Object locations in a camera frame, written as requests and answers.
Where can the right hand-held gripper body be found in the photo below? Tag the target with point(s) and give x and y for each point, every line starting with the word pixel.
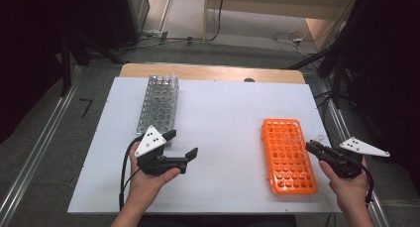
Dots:
pixel 361 147

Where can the person's dark clothing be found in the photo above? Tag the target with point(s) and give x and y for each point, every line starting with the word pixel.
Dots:
pixel 214 221

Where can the person's right hand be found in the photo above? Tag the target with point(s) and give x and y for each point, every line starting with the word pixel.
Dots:
pixel 351 190

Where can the orange plastic test tube rack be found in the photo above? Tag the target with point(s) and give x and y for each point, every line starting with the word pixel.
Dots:
pixel 284 167

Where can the dark cabinet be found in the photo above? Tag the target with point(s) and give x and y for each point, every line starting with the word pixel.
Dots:
pixel 127 15

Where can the clear test tube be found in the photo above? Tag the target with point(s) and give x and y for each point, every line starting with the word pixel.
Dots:
pixel 318 137
pixel 171 77

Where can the silver metal test tube rack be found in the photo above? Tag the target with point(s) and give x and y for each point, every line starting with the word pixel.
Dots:
pixel 160 101

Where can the black metal stand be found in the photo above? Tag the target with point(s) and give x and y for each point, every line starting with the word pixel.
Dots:
pixel 66 65
pixel 335 71

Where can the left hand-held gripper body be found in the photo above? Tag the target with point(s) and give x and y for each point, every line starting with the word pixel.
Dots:
pixel 150 142

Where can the aluminium floor rail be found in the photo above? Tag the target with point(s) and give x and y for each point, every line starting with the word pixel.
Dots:
pixel 358 180
pixel 36 151

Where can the beige wooden shelf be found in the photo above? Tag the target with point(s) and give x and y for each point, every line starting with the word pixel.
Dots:
pixel 270 4

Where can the person's left hand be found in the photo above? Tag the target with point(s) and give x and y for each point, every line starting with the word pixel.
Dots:
pixel 145 184

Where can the white board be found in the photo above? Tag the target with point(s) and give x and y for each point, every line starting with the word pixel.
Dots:
pixel 218 121

